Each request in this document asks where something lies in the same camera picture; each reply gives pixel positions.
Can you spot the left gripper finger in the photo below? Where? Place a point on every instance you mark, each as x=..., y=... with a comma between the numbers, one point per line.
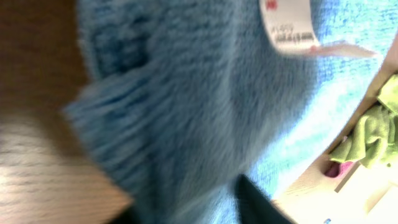
x=254, y=207

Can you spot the blue microfiber cloth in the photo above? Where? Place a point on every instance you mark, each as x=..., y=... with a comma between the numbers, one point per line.
x=187, y=97

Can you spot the purple cloth under pile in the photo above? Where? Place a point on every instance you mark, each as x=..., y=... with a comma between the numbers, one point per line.
x=337, y=169

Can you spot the crumpled green cloth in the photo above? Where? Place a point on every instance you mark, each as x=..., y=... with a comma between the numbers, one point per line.
x=373, y=141

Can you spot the white cloth label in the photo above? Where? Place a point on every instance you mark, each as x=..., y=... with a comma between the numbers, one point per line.
x=289, y=27

